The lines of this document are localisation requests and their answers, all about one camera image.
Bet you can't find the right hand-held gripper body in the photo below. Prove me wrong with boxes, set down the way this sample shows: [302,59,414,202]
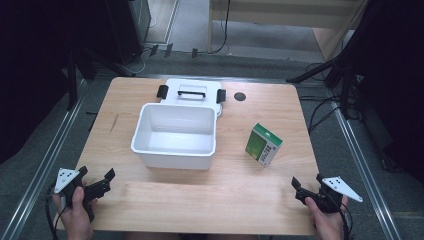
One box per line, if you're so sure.
[294,175,364,215]

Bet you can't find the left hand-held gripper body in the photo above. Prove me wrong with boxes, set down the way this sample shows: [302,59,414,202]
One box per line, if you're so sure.
[54,167,112,223]

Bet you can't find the green and white carton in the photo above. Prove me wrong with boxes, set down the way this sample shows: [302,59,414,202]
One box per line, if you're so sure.
[245,122,284,168]

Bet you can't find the white plastic storage box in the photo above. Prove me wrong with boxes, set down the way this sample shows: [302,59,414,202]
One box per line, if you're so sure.
[130,102,217,171]

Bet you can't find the person's right hand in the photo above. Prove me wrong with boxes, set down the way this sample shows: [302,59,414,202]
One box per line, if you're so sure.
[304,195,350,240]

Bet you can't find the person's left hand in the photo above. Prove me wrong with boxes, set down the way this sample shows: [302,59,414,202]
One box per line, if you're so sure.
[52,186,99,240]

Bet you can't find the black metal stand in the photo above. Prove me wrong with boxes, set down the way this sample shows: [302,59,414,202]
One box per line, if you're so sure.
[65,46,98,112]

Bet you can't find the black tripod stand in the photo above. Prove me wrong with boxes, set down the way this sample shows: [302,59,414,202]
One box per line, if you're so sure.
[285,49,363,120]

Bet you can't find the black cabinet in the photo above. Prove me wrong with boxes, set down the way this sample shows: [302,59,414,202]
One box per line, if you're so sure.
[105,0,152,66]

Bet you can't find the metal floor rail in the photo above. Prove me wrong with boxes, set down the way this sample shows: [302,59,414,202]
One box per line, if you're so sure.
[0,79,88,240]
[324,84,404,240]

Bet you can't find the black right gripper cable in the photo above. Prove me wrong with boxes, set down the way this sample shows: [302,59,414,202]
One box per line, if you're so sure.
[339,201,355,240]

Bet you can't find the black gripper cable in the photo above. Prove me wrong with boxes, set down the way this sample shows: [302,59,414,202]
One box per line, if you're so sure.
[339,201,355,240]
[44,181,65,240]

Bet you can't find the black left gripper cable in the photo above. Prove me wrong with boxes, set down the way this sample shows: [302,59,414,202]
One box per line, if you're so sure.
[44,181,65,240]

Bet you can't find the black floor cables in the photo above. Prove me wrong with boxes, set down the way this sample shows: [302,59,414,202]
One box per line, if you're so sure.
[298,61,363,135]

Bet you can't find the white floor cable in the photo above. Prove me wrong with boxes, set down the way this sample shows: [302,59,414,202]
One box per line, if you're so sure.
[128,46,155,75]

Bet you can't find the white box lid black handle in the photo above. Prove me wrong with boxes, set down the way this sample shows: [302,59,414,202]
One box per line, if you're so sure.
[156,78,227,118]

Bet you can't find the light wooden furniture frame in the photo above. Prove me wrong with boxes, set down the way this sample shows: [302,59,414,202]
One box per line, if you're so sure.
[207,0,369,62]

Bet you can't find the black hanging cable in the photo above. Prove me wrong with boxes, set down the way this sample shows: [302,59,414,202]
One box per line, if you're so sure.
[211,0,232,55]

